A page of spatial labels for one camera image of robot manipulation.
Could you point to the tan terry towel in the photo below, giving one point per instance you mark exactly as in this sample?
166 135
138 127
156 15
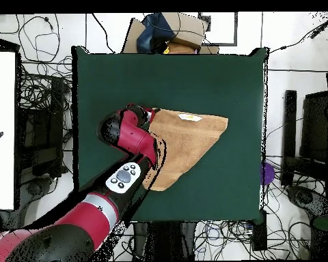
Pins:
186 139

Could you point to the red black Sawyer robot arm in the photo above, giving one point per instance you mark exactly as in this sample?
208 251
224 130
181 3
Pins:
90 218

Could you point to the dark green table cloth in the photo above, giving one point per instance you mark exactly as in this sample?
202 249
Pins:
207 76

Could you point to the dark blue garment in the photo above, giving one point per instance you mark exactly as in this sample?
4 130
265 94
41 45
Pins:
153 32

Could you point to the brown cardboard box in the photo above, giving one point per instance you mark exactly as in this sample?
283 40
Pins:
188 27

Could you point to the black metal rack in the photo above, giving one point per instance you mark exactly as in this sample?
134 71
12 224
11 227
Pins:
54 109

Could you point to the purple round object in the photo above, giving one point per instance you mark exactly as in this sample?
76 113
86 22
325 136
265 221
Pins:
268 173

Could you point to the black upright bar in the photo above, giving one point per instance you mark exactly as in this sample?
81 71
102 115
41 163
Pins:
289 122

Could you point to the grey stand base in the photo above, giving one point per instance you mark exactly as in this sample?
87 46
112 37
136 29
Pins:
35 188
303 198

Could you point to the white board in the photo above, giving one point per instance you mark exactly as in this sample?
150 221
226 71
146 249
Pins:
1 109

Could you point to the black power strip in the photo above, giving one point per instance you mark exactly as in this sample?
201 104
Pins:
259 234

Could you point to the black panel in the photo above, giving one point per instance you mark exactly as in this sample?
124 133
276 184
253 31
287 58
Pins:
315 122

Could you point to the black square floor frame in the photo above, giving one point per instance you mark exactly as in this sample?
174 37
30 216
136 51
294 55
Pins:
236 27

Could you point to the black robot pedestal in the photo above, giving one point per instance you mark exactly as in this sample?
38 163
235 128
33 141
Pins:
164 240

